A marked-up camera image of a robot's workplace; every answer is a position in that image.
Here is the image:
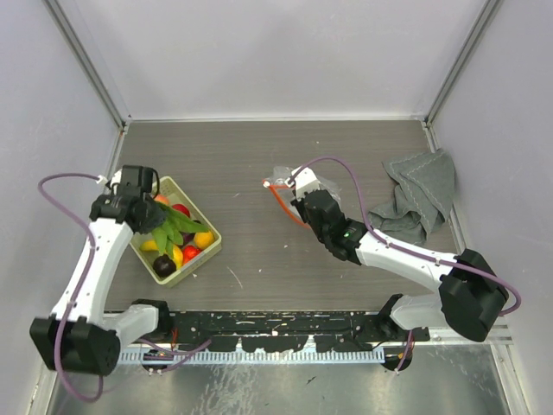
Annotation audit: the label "grey folded cloth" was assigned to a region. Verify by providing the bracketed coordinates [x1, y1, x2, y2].
[367, 149, 455, 246]

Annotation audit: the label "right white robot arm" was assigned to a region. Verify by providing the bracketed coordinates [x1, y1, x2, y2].
[291, 190, 508, 342]

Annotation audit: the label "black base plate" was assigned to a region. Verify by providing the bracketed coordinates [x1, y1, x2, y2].
[140, 311, 408, 354]

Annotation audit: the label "grey slotted cable duct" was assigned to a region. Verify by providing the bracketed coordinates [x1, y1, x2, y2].
[118, 342, 385, 366]

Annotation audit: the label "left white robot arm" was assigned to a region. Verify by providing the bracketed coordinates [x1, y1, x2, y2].
[29, 165, 173, 376]

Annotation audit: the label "small dark toy grape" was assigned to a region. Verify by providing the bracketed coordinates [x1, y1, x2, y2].
[181, 233, 195, 246]

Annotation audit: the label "red toy tomato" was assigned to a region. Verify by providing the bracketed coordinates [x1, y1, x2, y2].
[182, 245, 202, 265]

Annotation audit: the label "yellow toy banana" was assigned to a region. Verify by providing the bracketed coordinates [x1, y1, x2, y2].
[140, 239, 184, 269]

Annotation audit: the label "green plastic basket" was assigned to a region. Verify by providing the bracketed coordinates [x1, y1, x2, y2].
[130, 176, 222, 287]

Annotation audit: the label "red toy apple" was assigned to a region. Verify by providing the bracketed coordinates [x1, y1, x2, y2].
[171, 203, 190, 217]

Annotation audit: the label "green toy leaves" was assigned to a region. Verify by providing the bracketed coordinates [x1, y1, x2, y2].
[150, 202, 209, 252]

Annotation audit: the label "orange toy peach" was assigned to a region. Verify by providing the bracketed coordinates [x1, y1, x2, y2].
[154, 195, 170, 206]

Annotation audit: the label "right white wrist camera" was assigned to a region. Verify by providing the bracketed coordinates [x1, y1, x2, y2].
[284, 167, 321, 201]

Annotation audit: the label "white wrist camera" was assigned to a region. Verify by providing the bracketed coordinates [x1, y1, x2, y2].
[96, 169, 122, 189]
[284, 167, 321, 201]

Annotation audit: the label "clear orange zip bag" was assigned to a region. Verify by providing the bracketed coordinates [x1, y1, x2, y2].
[262, 166, 340, 228]

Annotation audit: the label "yellow orange toy fruit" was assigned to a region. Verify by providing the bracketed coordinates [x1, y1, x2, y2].
[194, 231, 216, 251]

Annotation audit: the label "dark purple toy plum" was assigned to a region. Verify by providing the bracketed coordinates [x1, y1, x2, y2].
[152, 254, 176, 278]

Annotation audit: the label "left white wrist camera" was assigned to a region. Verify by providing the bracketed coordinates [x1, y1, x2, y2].
[96, 169, 122, 189]

